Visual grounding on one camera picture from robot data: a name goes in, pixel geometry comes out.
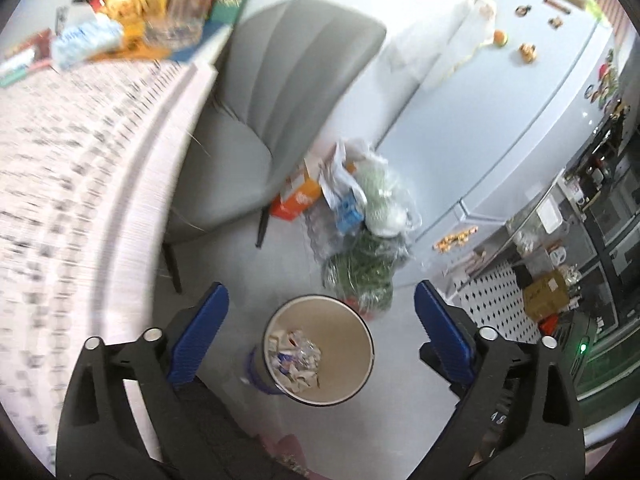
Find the red snack tube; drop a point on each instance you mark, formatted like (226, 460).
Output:
(32, 54)

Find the black electronic device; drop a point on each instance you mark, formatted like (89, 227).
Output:
(576, 334)

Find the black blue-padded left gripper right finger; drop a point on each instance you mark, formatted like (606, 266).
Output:
(517, 415)

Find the clear plastic jar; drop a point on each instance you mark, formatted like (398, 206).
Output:
(175, 24)

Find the plastic bags of groceries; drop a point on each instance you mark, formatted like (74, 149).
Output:
(360, 232)

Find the blue white tissue pack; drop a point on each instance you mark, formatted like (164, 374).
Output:
(77, 43)

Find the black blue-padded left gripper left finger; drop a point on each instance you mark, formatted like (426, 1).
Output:
(98, 437)

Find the white refrigerator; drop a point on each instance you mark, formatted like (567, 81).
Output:
(479, 146)

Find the white perforated panel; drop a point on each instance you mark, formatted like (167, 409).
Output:
(495, 300)

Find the patterned pink tablecloth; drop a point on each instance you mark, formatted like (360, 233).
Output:
(88, 161)

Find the grey upholstered chair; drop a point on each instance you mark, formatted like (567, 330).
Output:
(280, 75)

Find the round beige trash bin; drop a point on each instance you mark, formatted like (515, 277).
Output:
(315, 350)

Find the orange cardboard box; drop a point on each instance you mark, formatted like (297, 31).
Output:
(300, 191)

